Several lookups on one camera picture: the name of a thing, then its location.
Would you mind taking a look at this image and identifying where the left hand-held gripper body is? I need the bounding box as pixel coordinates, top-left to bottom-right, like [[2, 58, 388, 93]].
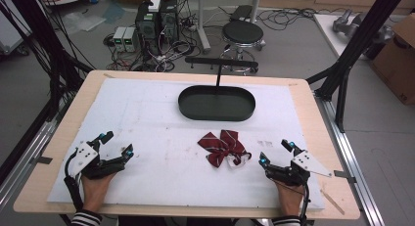
[[69, 141, 127, 181]]

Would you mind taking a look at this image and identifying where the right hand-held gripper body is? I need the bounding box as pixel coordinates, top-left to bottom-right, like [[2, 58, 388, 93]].
[[265, 150, 334, 188]]

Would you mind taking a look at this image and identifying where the dark red striped bow tie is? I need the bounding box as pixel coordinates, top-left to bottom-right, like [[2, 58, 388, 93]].
[[197, 129, 254, 170]]

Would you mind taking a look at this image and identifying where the black oval tray rack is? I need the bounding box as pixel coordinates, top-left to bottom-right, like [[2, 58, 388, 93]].
[[177, 56, 259, 122]]

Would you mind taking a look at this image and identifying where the person's left hand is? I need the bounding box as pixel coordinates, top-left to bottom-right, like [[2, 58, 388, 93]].
[[80, 172, 116, 214]]

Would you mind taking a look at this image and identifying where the person's right hand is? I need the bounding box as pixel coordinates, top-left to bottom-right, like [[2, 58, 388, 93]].
[[275, 181, 305, 217]]

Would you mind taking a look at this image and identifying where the white foam mat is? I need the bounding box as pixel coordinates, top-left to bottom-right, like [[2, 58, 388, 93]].
[[46, 76, 326, 211]]

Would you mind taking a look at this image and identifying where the grey tape strip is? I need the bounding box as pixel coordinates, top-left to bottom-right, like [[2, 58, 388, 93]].
[[333, 169, 357, 185]]

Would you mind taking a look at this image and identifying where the thin wooden stick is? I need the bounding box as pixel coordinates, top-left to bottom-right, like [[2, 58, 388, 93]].
[[319, 188, 346, 216]]

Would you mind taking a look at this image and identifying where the person's right striped sleeve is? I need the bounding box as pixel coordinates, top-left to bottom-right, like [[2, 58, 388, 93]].
[[271, 214, 301, 226]]

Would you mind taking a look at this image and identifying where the person's striped sleeve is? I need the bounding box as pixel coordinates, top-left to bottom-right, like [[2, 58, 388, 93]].
[[69, 208, 104, 226], [271, 214, 301, 226]]

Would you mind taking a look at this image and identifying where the person's left striped sleeve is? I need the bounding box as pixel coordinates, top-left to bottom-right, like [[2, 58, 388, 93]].
[[69, 208, 104, 226]]

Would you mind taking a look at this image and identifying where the grey power supply unit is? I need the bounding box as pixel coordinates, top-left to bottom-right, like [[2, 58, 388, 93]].
[[112, 25, 127, 53], [123, 25, 140, 53]]

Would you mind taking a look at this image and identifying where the clear plastic sheet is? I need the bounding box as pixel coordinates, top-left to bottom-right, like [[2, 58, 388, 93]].
[[61, 11, 108, 34]]

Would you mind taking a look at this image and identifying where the black computer tower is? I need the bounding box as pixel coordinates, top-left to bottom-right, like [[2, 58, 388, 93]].
[[159, 0, 180, 46], [134, 1, 161, 56]]

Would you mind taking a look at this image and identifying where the white low platform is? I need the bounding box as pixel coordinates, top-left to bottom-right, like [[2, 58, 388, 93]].
[[312, 12, 371, 60]]

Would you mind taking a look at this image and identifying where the black round stool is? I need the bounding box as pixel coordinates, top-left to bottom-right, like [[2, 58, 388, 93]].
[[218, 20, 267, 74]]

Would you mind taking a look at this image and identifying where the brown cardboard box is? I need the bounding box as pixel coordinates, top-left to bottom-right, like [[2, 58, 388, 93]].
[[371, 13, 415, 106]]

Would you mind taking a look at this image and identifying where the grey robot part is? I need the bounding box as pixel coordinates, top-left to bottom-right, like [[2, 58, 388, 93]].
[[332, 8, 364, 38]]

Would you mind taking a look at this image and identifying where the black flat pad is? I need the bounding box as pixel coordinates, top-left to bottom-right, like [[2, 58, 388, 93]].
[[229, 4, 254, 23]]

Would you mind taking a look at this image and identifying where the grey desk leg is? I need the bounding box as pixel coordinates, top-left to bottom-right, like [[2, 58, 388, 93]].
[[195, 0, 212, 55]]

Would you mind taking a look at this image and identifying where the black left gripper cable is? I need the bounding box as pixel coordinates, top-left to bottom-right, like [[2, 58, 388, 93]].
[[63, 149, 85, 211]]

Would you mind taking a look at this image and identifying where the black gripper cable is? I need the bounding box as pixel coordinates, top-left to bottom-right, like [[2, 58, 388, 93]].
[[63, 149, 85, 211], [299, 182, 311, 226]]

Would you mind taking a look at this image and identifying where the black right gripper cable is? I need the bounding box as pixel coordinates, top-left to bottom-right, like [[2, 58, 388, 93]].
[[299, 182, 311, 226]]

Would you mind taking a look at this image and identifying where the aluminium rail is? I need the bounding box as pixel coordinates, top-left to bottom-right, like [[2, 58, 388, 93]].
[[0, 119, 59, 209], [313, 90, 387, 226]]

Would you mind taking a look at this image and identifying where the tangle of floor cables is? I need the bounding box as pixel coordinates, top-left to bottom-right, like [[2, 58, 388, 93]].
[[103, 0, 205, 73]]

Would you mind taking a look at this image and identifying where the black metal frame post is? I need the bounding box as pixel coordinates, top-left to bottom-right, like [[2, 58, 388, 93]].
[[0, 0, 94, 122], [305, 0, 409, 134]]

